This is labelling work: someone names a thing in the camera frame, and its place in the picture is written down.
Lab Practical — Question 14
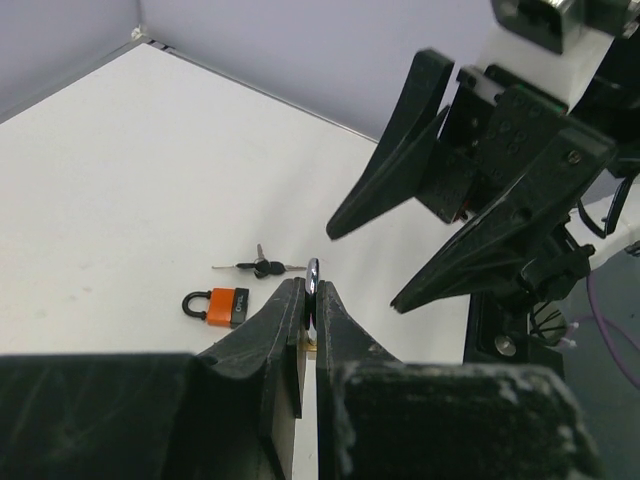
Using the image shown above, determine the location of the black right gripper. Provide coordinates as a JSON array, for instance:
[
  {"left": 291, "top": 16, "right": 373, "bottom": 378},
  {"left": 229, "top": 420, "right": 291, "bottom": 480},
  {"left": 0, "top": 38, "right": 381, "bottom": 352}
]
[{"left": 326, "top": 48, "right": 617, "bottom": 314}]

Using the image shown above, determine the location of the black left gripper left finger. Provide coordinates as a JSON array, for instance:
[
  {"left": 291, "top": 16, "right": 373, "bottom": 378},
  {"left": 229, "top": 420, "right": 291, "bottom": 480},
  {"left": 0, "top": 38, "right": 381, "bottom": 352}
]
[{"left": 1, "top": 278, "right": 305, "bottom": 479}]

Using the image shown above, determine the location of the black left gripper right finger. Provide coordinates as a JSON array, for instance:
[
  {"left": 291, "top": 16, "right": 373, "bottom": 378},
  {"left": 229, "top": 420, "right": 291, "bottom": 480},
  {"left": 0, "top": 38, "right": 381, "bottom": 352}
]
[{"left": 316, "top": 281, "right": 605, "bottom": 479}]

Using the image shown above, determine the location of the orange black Opel padlock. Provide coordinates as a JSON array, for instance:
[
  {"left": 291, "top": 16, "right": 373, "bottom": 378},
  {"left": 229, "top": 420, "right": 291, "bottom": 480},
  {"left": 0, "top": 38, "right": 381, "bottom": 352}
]
[{"left": 181, "top": 288, "right": 250, "bottom": 329}]

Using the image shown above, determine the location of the brass long-shackle padlock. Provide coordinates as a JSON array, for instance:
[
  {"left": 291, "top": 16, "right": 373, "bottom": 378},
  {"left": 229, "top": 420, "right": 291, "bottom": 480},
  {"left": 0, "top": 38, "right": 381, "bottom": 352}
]
[{"left": 303, "top": 258, "right": 320, "bottom": 360}]

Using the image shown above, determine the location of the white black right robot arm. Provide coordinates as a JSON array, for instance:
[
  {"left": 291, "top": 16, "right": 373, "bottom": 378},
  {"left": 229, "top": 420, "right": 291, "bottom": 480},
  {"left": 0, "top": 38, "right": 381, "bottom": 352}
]
[{"left": 326, "top": 1, "right": 639, "bottom": 344}]

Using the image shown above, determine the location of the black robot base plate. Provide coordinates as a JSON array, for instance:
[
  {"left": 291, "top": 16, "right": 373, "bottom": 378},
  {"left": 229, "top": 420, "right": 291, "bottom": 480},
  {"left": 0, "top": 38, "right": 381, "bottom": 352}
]
[{"left": 463, "top": 293, "right": 565, "bottom": 379}]

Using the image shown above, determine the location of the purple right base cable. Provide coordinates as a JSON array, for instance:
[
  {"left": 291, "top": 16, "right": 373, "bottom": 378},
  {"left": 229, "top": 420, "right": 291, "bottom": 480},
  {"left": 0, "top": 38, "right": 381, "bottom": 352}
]
[{"left": 562, "top": 239, "right": 640, "bottom": 389}]

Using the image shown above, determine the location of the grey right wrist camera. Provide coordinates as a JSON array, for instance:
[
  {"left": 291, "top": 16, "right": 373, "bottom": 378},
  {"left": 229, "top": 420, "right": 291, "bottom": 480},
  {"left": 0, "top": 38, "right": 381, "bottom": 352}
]
[{"left": 472, "top": 0, "right": 640, "bottom": 104}]

